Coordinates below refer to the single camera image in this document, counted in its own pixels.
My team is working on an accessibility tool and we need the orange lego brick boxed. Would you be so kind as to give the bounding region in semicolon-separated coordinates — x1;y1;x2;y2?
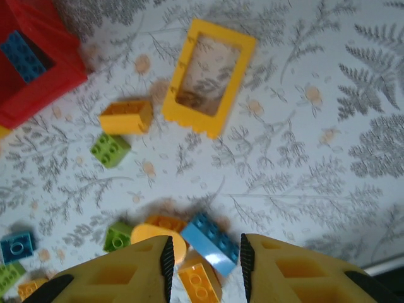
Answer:
143;213;189;236

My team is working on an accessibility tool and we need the yellow lego brick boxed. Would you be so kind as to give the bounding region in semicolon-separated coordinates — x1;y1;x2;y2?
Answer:
98;100;155;136
177;261;223;303
16;276;50;302

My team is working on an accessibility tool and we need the yellow round lego piece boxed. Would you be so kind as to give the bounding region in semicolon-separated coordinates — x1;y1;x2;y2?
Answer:
130;222;187;266

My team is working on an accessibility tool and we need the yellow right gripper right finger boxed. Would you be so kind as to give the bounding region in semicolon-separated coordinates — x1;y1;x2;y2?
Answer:
240;233;404;303

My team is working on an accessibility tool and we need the red plastic container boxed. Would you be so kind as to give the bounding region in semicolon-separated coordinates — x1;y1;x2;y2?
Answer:
0;0;88;130

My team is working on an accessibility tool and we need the floral white tablecloth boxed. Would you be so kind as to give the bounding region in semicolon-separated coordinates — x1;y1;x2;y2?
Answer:
0;0;404;303

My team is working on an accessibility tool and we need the green square lego brick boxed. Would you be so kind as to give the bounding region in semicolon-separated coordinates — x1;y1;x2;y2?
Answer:
103;220;133;253
90;132;132;170

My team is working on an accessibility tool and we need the blue lego brick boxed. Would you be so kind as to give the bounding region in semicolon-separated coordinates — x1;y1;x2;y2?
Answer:
0;231;35;265
0;30;57;85
179;211;240;278

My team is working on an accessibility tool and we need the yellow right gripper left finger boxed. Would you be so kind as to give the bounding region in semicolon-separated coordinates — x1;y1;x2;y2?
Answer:
27;235;175;303

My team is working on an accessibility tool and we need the green long lego brick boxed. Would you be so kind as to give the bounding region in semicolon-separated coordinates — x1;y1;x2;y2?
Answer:
0;261;27;293

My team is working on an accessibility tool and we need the yellow lego window frame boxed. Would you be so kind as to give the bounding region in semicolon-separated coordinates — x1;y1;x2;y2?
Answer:
160;18;258;140

